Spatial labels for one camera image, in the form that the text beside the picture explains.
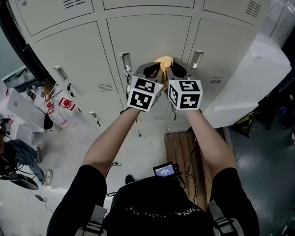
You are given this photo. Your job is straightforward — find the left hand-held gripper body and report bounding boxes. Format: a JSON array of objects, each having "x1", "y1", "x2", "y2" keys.
[{"x1": 126, "y1": 61, "x2": 165, "y2": 112}]

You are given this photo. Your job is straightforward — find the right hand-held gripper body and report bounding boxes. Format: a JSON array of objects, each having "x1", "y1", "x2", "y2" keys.
[{"x1": 167, "y1": 61, "x2": 204, "y2": 112}]

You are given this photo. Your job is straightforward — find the yellow cloth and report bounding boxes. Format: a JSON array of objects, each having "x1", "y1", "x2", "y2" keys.
[{"x1": 154, "y1": 55, "x2": 175, "y2": 87}]

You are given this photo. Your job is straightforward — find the grey metal locker doors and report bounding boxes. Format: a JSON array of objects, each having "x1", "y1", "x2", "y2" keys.
[{"x1": 4, "y1": 0, "x2": 276, "y2": 138}]

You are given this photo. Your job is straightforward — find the person's right forearm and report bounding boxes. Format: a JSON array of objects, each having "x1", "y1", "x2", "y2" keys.
[{"x1": 185, "y1": 109, "x2": 237, "y2": 181}]

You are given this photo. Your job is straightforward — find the person's left forearm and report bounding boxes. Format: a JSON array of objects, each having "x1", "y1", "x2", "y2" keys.
[{"x1": 82, "y1": 106, "x2": 141, "y2": 179}]

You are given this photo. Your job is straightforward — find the wooden slat bench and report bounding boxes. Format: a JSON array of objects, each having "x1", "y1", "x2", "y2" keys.
[{"x1": 164, "y1": 128, "x2": 237, "y2": 211}]

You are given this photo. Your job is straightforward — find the large white foam block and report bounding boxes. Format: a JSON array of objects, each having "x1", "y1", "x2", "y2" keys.
[{"x1": 202, "y1": 40, "x2": 293, "y2": 129}]

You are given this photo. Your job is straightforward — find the yellow and black bag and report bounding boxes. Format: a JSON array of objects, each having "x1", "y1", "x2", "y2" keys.
[{"x1": 235, "y1": 112, "x2": 256, "y2": 139}]

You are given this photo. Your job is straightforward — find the white sack with red print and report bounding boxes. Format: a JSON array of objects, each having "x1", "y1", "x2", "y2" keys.
[{"x1": 33, "y1": 82, "x2": 83, "y2": 129}]

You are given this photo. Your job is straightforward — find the small black screen device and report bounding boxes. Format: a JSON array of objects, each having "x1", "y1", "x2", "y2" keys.
[{"x1": 152, "y1": 161, "x2": 183, "y2": 179}]

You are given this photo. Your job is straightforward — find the person's black shirt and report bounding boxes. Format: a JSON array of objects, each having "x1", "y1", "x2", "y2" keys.
[{"x1": 46, "y1": 165, "x2": 260, "y2": 236}]

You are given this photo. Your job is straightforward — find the flat white cardboard box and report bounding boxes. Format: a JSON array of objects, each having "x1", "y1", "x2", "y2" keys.
[{"x1": 6, "y1": 88, "x2": 49, "y2": 133}]

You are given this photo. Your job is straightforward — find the black round base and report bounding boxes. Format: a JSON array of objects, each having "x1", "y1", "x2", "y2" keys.
[{"x1": 8, "y1": 173, "x2": 40, "y2": 191}]

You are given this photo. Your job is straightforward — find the black cable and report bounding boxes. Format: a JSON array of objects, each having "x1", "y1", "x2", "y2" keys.
[{"x1": 184, "y1": 131, "x2": 200, "y2": 204}]

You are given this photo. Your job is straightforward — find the grey backpack strap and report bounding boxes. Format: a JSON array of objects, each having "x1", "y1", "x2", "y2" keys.
[
  {"x1": 80, "y1": 204, "x2": 108, "y2": 236},
  {"x1": 207, "y1": 200, "x2": 244, "y2": 236}
]

